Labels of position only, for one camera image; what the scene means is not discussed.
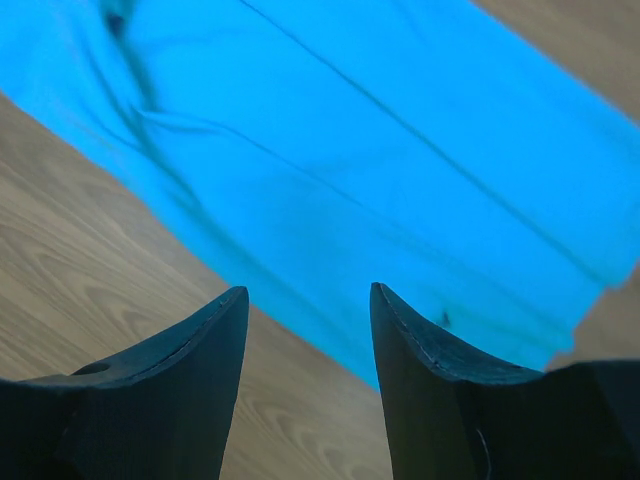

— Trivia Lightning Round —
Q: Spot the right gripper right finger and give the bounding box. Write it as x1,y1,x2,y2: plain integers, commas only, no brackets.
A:
370,283,639,479

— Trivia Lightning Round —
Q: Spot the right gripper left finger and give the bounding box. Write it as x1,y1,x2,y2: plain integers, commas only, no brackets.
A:
1,287,249,479

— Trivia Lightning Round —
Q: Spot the turquoise t shirt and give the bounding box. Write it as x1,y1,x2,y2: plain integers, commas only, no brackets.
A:
1,1,639,384

